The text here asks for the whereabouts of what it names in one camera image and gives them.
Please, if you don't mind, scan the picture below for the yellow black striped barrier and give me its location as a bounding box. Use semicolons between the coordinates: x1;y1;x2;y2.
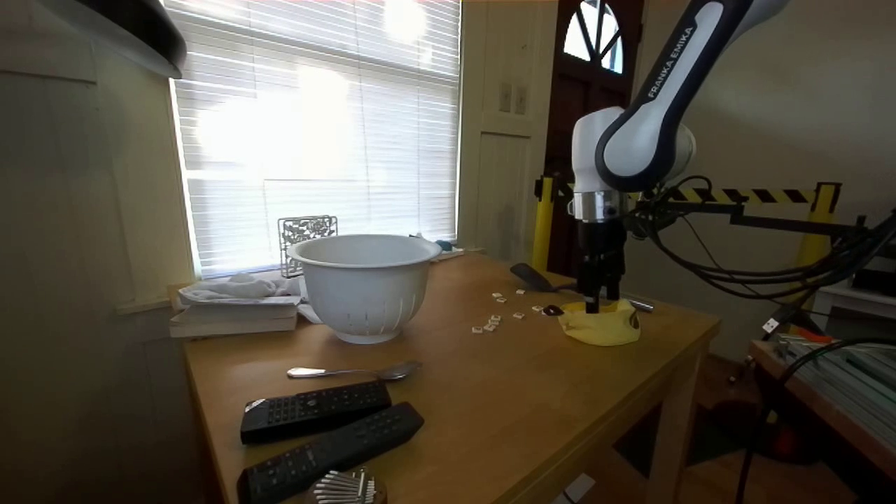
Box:
530;177;842;272

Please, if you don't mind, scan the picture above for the black cable bundle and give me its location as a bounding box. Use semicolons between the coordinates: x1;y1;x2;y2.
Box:
625;174;896;306

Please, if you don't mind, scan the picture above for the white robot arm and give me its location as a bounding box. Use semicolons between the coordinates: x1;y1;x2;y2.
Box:
572;0;786;313

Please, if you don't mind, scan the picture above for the white crumpled cloth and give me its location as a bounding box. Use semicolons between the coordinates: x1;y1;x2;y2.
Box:
179;275;299;306

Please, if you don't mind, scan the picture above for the black remote control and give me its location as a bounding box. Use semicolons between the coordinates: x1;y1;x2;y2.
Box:
242;380;392;446
239;404;424;504

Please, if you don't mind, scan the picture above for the white plastic colander bowl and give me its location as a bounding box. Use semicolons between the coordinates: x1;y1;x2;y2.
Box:
298;236;441;345

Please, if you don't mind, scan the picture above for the silver scalloped metal object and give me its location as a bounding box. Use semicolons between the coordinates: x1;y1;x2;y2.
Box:
312;470;386;504

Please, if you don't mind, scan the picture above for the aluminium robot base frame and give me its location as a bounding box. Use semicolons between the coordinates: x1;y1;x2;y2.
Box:
756;283;896;482

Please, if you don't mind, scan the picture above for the stack of books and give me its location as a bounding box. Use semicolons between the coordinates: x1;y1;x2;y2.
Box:
168;303;298;339

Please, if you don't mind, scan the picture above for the yellow banana-shaped cloth bag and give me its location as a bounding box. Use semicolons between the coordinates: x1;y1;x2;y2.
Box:
561;300;642;348

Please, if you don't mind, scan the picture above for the metal spoon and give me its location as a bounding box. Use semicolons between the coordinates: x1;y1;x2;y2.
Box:
287;362;417;383

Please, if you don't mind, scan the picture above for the black spatula with metal handle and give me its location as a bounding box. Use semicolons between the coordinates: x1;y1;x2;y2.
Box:
509;262;555;290

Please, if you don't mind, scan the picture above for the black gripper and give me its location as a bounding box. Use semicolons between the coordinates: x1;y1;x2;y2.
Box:
576;222;628;313

